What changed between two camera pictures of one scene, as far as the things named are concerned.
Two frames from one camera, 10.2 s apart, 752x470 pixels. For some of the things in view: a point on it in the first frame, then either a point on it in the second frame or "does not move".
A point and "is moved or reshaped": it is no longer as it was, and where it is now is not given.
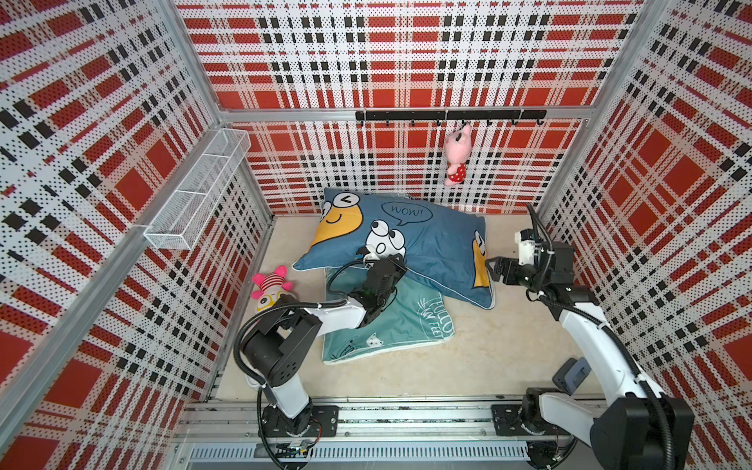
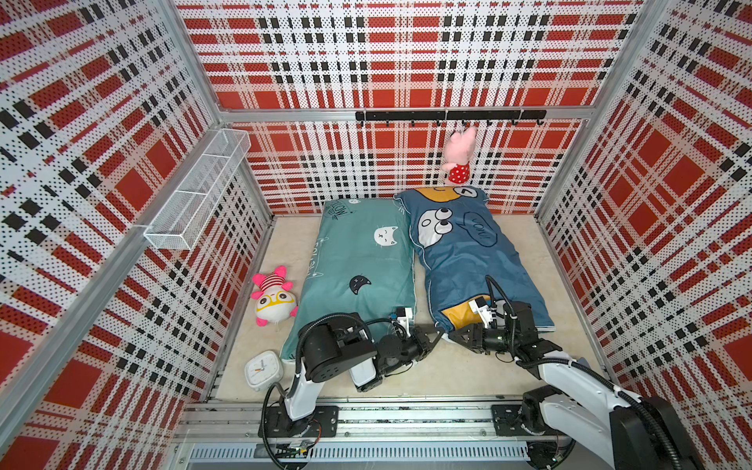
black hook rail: [503, 116] does not move
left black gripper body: [399, 271] to [411, 349]
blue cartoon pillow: [442, 247] to [466, 255]
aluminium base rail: [378, 437] does not move
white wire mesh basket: [178, 223] does not move
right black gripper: [503, 262] to [466, 331]
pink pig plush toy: [456, 150] does not move
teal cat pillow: [418, 315] is moved or reshaped
